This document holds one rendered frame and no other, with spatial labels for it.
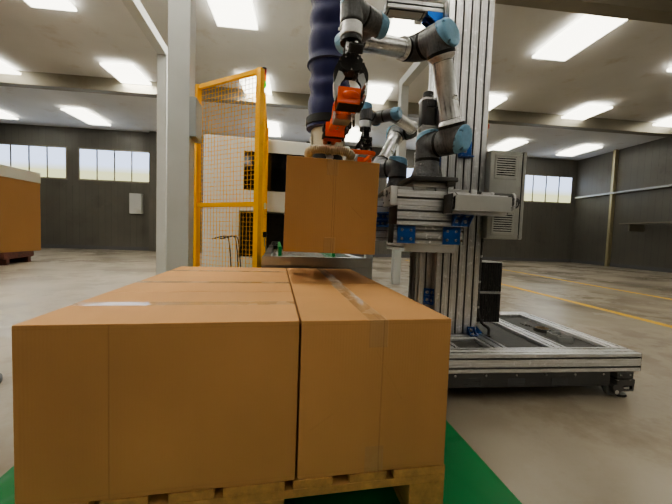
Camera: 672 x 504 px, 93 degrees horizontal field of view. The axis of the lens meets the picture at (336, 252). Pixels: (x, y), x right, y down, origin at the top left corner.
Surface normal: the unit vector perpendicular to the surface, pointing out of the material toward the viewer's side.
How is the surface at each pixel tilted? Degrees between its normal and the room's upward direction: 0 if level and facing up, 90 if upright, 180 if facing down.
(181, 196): 90
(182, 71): 90
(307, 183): 91
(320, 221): 91
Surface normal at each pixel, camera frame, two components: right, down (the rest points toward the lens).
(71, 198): 0.11, 0.06
